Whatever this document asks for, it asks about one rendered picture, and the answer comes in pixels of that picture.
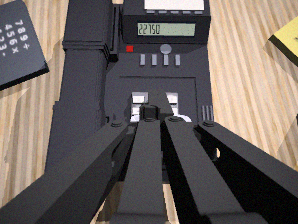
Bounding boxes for black telephone handset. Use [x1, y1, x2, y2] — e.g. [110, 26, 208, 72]
[44, 0, 116, 173]

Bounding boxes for black desk phone body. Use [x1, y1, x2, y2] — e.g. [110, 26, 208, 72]
[104, 0, 214, 125]

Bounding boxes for dark grey pocket calculator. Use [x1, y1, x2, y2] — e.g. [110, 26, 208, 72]
[0, 0, 50, 91]

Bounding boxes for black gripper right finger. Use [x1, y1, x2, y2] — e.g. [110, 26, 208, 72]
[156, 89, 298, 224]

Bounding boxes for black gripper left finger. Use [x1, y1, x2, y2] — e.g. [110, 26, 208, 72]
[0, 89, 166, 224]

